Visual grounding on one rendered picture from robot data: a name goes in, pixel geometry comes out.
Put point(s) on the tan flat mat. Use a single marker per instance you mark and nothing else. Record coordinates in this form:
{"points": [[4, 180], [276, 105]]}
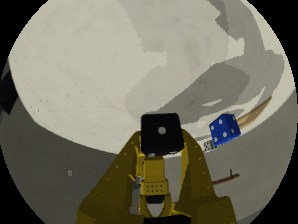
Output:
{"points": [[252, 115]]}

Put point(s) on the blue die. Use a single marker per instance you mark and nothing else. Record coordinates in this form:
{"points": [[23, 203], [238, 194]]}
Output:
{"points": [[224, 129]]}

